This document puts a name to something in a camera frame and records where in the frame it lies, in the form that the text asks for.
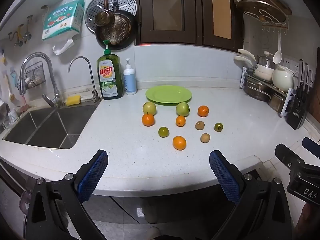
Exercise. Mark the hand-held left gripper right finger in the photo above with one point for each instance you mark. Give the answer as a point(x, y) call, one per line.
point(223, 175)

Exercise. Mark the dark green small citrus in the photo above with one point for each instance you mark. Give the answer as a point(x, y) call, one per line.
point(218, 127)

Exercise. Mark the slim gooseneck faucet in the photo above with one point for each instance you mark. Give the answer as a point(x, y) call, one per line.
point(95, 95)

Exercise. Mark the brown kiwi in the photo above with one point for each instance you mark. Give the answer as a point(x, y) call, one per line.
point(199, 125)
point(205, 137)

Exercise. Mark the copper colander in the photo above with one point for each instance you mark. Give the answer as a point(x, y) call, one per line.
point(120, 30)

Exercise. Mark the dark wooden window frame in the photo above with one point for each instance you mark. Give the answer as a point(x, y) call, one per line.
point(197, 17)

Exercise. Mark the orange mandarin with stem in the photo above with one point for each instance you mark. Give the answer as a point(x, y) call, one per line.
point(148, 120)

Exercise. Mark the yellow-green apple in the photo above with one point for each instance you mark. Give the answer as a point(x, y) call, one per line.
point(149, 108)

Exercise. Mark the paper towel pack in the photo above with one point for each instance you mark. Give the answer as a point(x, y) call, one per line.
point(62, 17)

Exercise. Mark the small copper pot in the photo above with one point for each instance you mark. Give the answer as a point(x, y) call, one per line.
point(103, 18)

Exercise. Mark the black frying pan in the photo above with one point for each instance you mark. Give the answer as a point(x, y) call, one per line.
point(133, 30)

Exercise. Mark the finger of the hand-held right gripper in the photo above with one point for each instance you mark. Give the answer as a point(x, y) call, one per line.
point(287, 155)
point(311, 145)

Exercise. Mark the wall power outlet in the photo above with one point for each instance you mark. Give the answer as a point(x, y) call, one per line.
point(290, 62)

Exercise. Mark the white ceramic jug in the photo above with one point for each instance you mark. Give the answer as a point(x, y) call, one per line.
point(282, 80)

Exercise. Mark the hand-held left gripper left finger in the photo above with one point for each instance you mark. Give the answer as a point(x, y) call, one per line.
point(93, 177)

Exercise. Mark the green plate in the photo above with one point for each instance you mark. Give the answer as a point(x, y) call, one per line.
point(168, 93)

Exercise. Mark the glass cup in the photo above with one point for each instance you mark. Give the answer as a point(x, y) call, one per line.
point(13, 116)

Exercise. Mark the small orange mandarin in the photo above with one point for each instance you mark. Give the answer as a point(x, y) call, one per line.
point(180, 121)
point(179, 143)

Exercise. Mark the large steel pot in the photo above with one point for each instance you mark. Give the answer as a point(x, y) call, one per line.
point(257, 90)

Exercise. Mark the white pump bottle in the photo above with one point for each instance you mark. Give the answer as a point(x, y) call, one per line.
point(130, 80)

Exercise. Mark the large chrome faucet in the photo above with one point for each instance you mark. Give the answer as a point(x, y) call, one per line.
point(57, 99)

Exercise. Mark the white enamel saucepan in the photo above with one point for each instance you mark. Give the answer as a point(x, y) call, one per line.
point(262, 73)

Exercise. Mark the stainless steel sink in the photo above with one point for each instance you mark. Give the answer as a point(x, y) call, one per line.
point(45, 127)

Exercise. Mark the small steel pot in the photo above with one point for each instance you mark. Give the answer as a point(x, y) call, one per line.
point(276, 102)

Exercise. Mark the white ladle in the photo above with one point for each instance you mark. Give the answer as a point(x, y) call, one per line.
point(277, 57)

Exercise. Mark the green dish soap bottle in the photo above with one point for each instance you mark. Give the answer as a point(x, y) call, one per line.
point(110, 80)

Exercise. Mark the black knife block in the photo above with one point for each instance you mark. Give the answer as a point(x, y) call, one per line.
point(297, 115)

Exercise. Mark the yellow sponge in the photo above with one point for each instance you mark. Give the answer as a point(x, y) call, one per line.
point(73, 100)

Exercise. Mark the green apple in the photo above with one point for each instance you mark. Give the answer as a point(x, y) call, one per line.
point(183, 109)

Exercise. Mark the white-sided pot rack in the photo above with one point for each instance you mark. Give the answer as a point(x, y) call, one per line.
point(287, 102)

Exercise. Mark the wooden cutting board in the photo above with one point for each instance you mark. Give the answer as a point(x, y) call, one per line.
point(272, 2)

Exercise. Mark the perforated steel steamer tray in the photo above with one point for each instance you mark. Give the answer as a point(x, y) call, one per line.
point(125, 2)

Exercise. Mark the dish brush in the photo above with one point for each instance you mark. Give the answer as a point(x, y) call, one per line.
point(11, 96)

